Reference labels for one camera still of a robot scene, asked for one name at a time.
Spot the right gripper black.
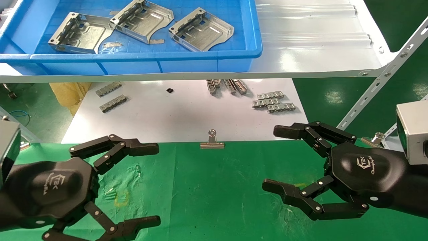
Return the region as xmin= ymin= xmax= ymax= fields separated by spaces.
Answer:
xmin=262 ymin=121 xmax=428 ymax=221

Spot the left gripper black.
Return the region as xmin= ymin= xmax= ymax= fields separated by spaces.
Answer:
xmin=0 ymin=157 xmax=162 ymax=241

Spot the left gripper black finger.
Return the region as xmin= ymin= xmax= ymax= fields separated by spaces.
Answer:
xmin=69 ymin=134 xmax=159 ymax=175

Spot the stamped sheet metal plate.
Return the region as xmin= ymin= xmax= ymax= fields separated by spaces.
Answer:
xmin=109 ymin=0 xmax=175 ymax=45
xmin=168 ymin=7 xmax=234 ymax=52
xmin=48 ymin=12 xmax=116 ymax=54

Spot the white board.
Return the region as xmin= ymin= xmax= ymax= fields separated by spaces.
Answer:
xmin=61 ymin=78 xmax=309 ymax=144

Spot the green table cloth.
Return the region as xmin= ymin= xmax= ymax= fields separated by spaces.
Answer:
xmin=0 ymin=138 xmax=428 ymax=241

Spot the blue plastic bin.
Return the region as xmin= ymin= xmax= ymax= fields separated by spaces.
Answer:
xmin=0 ymin=0 xmax=263 ymax=76

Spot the yellow woven bag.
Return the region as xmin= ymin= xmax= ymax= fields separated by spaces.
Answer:
xmin=49 ymin=82 xmax=92 ymax=116

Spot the white perforated angle strut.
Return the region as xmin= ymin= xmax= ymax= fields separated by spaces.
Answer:
xmin=381 ymin=122 xmax=399 ymax=148
xmin=336 ymin=25 xmax=428 ymax=131

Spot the white metal shelf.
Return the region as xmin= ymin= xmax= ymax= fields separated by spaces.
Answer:
xmin=0 ymin=0 xmax=399 ymax=84

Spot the grey perforated angle strut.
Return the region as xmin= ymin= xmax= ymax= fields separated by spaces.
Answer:
xmin=0 ymin=106 xmax=34 ymax=143

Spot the black caster wheel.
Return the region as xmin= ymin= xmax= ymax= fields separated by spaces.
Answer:
xmin=3 ymin=84 xmax=18 ymax=100

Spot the left wrist camera silver box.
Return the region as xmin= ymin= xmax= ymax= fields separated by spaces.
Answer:
xmin=0 ymin=119 xmax=21 ymax=188

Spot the wrist camera silver box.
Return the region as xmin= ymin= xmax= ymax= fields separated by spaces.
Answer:
xmin=0 ymin=119 xmax=21 ymax=188
xmin=396 ymin=100 xmax=428 ymax=166

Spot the right wrist camera silver box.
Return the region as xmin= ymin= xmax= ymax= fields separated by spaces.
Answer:
xmin=396 ymin=100 xmax=428 ymax=166

